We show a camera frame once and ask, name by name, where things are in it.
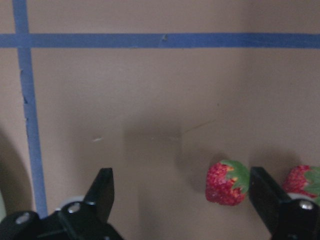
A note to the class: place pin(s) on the light green plate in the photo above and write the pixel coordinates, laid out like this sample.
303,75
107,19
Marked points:
2,208

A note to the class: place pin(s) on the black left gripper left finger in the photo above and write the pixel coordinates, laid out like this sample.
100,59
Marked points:
101,194

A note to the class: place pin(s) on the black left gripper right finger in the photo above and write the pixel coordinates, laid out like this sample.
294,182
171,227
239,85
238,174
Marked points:
276,209

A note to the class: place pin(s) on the red strawberry with green leaves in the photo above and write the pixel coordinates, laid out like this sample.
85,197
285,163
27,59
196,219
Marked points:
304,180

